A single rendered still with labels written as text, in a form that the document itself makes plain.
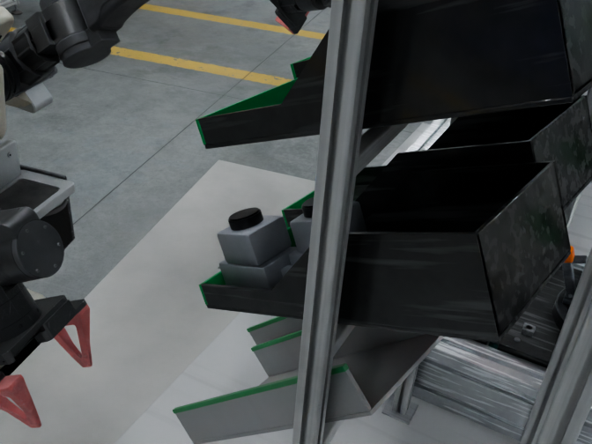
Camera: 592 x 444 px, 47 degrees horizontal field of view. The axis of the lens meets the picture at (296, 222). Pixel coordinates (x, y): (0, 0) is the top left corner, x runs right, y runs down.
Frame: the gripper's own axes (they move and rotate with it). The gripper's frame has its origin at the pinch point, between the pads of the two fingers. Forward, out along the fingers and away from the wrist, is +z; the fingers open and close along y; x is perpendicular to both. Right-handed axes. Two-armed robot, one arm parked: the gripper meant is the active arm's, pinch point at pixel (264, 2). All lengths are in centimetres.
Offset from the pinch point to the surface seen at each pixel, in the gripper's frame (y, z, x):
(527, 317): -25, -75, 42
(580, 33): 35, -108, 44
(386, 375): 14, -90, 62
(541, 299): -29, -73, 38
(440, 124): -41.1, -24.0, 1.2
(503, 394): -22, -78, 54
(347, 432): -13, -66, 68
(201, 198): -8.6, -6.8, 44.4
